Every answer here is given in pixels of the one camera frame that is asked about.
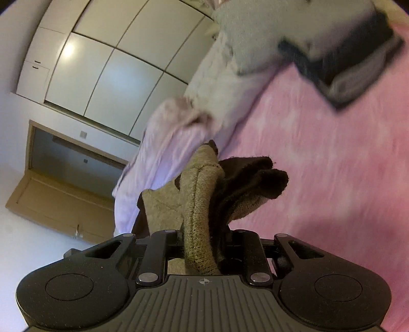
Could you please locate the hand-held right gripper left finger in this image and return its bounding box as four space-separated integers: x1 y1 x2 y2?
47 229 184 286

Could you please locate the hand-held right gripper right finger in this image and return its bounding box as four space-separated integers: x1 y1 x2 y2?
224 229 361 286

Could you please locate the dark-sleeved grey knit sweater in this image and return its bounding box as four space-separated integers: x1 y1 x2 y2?
131 139 290 277

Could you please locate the lilac striped quilt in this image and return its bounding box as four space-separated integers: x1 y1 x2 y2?
112 97 224 234

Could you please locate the wooden door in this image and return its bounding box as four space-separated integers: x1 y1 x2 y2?
5 172 117 245

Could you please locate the pink floral blanket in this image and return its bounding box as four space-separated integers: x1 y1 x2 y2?
220 19 409 320

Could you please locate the pink ruffled pillow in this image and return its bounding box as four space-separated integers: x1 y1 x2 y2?
184 30 276 150

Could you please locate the dark folded garment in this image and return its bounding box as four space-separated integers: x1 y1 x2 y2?
316 80 371 111

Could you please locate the white wardrobe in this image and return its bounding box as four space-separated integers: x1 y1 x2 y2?
16 0 215 146

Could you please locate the light grey folded garment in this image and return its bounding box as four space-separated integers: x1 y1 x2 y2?
327 54 397 101

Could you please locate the heather grey garment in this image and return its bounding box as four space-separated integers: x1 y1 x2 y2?
212 0 384 76

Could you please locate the stack of folded clothes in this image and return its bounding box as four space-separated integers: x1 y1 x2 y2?
277 11 405 89

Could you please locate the wooden door frame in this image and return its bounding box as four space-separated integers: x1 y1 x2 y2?
27 119 141 205

